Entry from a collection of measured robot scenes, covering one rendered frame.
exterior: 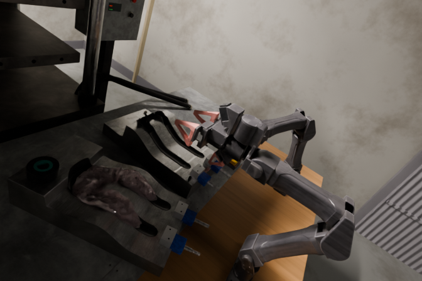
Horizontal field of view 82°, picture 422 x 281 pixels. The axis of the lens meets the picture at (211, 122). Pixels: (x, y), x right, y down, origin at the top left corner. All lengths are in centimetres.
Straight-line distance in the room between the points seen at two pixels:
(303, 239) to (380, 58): 192
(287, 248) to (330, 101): 188
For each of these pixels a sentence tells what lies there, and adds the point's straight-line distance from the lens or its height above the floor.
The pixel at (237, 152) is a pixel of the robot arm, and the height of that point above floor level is 121.
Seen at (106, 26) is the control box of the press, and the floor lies 115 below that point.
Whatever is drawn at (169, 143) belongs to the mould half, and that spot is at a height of 89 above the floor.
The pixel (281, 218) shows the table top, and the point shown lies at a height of 80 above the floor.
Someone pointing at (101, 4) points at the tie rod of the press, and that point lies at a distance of 124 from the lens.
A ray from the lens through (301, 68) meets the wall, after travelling 246.
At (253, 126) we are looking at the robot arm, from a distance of 60.
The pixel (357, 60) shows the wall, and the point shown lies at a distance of 243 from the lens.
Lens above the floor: 156
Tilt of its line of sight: 30 degrees down
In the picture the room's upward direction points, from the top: 24 degrees clockwise
